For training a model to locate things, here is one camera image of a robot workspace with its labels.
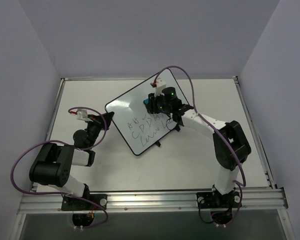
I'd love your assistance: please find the blue whiteboard eraser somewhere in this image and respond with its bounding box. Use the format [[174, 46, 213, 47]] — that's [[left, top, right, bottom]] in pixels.
[[143, 99, 149, 106]]

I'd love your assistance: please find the white whiteboard black frame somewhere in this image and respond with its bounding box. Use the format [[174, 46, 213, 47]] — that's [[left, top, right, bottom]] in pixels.
[[104, 69, 192, 157]]

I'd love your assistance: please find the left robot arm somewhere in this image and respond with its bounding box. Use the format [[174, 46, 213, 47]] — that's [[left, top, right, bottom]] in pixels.
[[29, 108, 115, 210]]

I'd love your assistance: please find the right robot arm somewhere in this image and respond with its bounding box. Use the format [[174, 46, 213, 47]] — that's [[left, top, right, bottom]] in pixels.
[[143, 84, 252, 207]]

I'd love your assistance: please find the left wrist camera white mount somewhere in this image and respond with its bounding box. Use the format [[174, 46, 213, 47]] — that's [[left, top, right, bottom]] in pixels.
[[76, 108, 89, 121]]

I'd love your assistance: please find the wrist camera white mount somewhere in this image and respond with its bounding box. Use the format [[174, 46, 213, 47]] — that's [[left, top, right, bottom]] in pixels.
[[76, 108, 89, 121], [151, 77, 166, 97]]

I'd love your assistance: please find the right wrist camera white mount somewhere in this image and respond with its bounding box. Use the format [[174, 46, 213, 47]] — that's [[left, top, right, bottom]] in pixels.
[[151, 77, 166, 97]]

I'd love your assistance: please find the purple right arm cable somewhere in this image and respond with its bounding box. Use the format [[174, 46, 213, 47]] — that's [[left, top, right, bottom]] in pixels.
[[152, 65, 247, 224]]

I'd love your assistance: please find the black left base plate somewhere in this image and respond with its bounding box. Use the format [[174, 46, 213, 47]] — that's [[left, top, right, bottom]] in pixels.
[[61, 193, 108, 211]]

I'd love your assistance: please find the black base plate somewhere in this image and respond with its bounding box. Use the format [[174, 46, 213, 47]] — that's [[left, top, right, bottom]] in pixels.
[[196, 190, 242, 209], [61, 193, 108, 211]]

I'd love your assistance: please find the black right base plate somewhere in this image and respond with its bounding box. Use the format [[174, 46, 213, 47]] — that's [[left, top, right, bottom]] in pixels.
[[196, 190, 242, 209]]

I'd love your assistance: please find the aluminium front frame rail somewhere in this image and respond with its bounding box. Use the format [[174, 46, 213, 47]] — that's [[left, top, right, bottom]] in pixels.
[[18, 187, 288, 214]]

